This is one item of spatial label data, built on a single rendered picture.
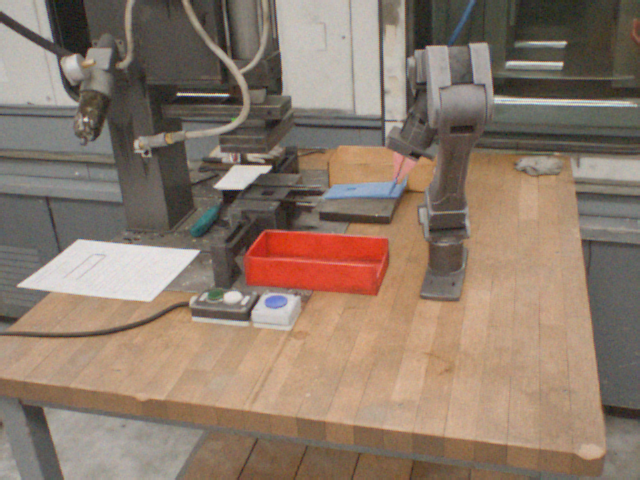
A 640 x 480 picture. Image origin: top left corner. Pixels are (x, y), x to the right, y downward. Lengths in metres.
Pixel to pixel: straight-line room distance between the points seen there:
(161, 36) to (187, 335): 0.59
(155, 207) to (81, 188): 1.01
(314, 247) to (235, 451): 0.79
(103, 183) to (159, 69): 1.12
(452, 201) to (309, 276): 0.29
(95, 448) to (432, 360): 1.57
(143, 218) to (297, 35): 0.76
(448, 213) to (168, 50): 0.63
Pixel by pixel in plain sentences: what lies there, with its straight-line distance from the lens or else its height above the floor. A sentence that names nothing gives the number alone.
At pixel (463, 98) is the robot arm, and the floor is 1.27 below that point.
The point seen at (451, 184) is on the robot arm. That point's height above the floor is 1.10.
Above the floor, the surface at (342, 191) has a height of 1.00.
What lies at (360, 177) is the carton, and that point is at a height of 0.93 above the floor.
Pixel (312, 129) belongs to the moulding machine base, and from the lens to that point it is 2.13.
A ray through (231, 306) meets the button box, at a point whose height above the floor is 0.93.
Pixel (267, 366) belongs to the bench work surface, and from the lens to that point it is 1.13.
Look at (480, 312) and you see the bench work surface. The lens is 1.25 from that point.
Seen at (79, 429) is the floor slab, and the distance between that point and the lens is 2.59.
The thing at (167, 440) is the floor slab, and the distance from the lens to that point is 2.45.
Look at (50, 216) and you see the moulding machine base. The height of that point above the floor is 0.57.
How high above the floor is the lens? 1.56
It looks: 25 degrees down
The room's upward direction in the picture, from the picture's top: 4 degrees counter-clockwise
